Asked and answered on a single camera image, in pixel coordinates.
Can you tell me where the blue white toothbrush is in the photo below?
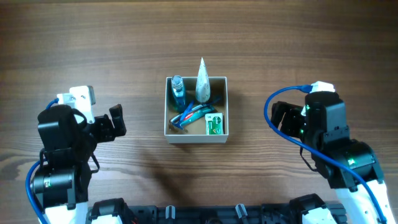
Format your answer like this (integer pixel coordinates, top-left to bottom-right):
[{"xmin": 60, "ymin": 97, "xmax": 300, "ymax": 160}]
[{"xmin": 170, "ymin": 96, "xmax": 222, "ymax": 123}]

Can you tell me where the blue razor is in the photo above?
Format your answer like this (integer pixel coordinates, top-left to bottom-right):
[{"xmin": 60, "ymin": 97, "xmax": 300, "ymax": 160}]
[{"xmin": 169, "ymin": 100, "xmax": 195, "ymax": 133}]

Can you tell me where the green soap box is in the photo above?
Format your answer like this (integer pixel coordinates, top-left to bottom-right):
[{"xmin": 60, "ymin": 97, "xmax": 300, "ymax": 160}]
[{"xmin": 205, "ymin": 113, "xmax": 224, "ymax": 135}]

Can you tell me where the teal red toothpaste tube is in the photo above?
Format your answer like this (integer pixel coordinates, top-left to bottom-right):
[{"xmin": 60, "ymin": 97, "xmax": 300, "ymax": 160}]
[{"xmin": 182, "ymin": 106, "xmax": 216, "ymax": 127}]

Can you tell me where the blue mouthwash bottle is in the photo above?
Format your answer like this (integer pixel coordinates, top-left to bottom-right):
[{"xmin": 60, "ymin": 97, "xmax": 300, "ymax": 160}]
[{"xmin": 171, "ymin": 75, "xmax": 187, "ymax": 113}]

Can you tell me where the white lotion tube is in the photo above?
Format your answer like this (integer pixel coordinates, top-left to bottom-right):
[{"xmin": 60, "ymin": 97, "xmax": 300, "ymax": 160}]
[{"xmin": 195, "ymin": 58, "xmax": 211, "ymax": 103}]

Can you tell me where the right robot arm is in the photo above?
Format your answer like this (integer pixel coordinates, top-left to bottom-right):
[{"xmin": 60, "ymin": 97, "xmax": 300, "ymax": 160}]
[{"xmin": 264, "ymin": 86, "xmax": 396, "ymax": 223}]

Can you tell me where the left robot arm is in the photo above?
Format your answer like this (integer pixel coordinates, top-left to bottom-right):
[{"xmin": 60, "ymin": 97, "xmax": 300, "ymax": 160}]
[{"xmin": 25, "ymin": 103, "xmax": 126, "ymax": 223}]

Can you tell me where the white cardboard open box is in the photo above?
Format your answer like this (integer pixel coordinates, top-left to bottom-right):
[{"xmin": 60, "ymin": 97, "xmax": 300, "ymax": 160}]
[{"xmin": 164, "ymin": 77, "xmax": 229, "ymax": 144}]

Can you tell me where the right blue cable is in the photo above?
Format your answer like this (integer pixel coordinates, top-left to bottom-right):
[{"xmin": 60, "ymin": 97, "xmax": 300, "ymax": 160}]
[{"xmin": 263, "ymin": 84, "xmax": 388, "ymax": 224}]

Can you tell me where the blue cable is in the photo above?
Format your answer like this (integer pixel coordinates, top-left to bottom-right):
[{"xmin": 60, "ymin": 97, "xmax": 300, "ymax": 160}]
[
  {"xmin": 263, "ymin": 84, "xmax": 388, "ymax": 224},
  {"xmin": 24, "ymin": 98, "xmax": 60, "ymax": 224}
]

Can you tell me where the left blue cable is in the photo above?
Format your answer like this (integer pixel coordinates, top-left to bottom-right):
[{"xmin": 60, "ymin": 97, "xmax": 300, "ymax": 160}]
[{"xmin": 24, "ymin": 98, "xmax": 60, "ymax": 224}]

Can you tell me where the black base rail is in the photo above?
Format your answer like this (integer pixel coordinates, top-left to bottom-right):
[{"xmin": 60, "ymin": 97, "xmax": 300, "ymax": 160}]
[{"xmin": 85, "ymin": 195, "xmax": 347, "ymax": 224}]

